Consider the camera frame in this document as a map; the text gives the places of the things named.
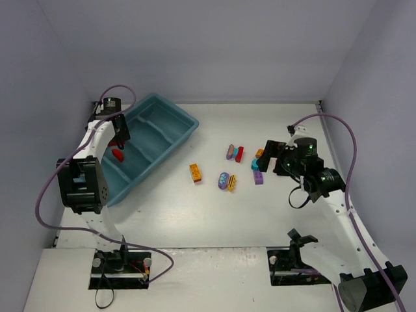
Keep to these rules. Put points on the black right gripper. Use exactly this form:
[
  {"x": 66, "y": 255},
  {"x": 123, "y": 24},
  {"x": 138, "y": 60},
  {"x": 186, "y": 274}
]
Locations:
[{"x": 270, "y": 153}]

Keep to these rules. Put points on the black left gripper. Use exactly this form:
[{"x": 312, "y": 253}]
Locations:
[{"x": 121, "y": 129}]

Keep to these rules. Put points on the teal rounded lego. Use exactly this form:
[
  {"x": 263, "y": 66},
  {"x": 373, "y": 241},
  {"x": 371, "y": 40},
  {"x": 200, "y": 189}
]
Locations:
[{"x": 254, "y": 165}]

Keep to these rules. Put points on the purple rectangular lego brick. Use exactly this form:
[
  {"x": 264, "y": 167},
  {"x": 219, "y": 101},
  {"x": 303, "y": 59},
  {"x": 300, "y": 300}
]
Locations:
[{"x": 258, "y": 177}]

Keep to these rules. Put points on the red long lego brick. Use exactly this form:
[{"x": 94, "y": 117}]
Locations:
[{"x": 239, "y": 154}]

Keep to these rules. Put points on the red boat-shaped lego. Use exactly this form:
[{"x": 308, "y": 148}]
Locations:
[{"x": 118, "y": 154}]

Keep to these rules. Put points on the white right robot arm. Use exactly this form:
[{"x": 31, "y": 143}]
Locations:
[{"x": 367, "y": 279}]

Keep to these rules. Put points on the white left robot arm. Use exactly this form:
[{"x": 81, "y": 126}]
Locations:
[{"x": 82, "y": 183}]

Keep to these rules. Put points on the small orange lego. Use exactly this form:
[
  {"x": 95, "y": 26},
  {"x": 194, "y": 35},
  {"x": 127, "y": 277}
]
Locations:
[{"x": 259, "y": 153}]

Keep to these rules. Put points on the purple orange flower lego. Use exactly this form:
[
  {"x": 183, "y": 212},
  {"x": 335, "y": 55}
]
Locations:
[{"x": 230, "y": 152}]

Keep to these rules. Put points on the teal divided plastic tray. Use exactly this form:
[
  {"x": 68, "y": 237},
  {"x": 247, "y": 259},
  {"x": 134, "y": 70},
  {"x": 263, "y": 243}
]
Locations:
[{"x": 157, "y": 128}]

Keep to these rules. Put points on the yellow black striped lego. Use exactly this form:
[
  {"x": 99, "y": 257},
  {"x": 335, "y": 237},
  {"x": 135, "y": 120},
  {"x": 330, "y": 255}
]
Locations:
[{"x": 231, "y": 183}]

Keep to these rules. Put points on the purple oval paw lego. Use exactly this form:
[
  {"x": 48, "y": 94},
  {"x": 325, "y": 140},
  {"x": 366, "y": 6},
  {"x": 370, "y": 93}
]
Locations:
[{"x": 223, "y": 181}]

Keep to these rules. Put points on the orange yellow lego brick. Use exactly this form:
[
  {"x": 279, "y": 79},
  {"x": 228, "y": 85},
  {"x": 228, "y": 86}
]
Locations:
[{"x": 195, "y": 173}]

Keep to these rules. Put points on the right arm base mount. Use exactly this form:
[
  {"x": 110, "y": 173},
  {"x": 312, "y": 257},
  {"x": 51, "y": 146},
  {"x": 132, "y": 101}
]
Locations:
[{"x": 286, "y": 267}]

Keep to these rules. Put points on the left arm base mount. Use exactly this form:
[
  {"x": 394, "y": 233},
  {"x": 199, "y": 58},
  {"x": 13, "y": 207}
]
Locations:
[{"x": 120, "y": 271}]

